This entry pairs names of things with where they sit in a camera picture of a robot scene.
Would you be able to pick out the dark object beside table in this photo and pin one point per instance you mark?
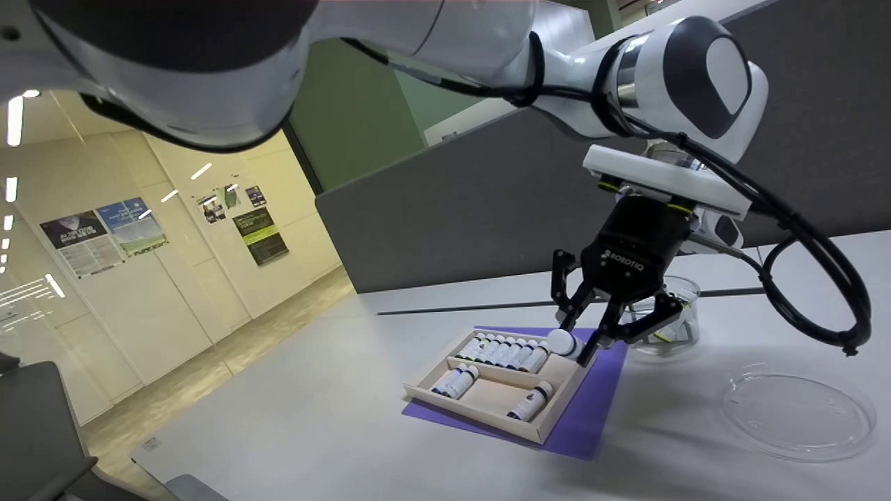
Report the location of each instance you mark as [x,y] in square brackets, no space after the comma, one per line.
[38,436]

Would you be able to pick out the clear plastic shallow bowl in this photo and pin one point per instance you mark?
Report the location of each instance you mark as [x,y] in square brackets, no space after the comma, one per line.
[797,412]

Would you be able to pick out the clear plastic cup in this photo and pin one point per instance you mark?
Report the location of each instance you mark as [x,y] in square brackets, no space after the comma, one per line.
[683,320]

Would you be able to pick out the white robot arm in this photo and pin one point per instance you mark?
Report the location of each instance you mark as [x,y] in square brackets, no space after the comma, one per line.
[464,37]

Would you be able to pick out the dark green wall poster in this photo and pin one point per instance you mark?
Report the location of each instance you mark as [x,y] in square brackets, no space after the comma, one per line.
[261,237]

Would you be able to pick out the small white bottle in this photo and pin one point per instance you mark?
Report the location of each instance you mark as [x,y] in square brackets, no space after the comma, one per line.
[489,352]
[473,350]
[535,357]
[464,386]
[505,352]
[448,382]
[528,405]
[519,354]

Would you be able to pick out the light wooden tray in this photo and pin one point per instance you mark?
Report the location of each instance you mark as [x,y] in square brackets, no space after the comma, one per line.
[482,396]

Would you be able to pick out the small wall notice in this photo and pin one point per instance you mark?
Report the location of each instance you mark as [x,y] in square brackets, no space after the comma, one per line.
[212,209]
[230,192]
[254,197]

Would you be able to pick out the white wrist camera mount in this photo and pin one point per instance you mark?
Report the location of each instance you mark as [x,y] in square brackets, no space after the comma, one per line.
[670,176]

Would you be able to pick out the blue wall poster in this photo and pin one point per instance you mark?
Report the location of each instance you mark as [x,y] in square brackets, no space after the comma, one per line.
[132,223]

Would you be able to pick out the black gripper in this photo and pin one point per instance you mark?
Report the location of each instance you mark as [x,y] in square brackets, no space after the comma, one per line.
[637,251]

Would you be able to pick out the small white-capped labelled bottle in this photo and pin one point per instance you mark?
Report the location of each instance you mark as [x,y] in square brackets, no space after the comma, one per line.
[562,344]

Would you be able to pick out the purple mat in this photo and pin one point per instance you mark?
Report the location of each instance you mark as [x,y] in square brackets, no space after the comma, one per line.
[594,408]

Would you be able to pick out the grey partition panel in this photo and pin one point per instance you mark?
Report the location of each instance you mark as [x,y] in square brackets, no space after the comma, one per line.
[464,205]

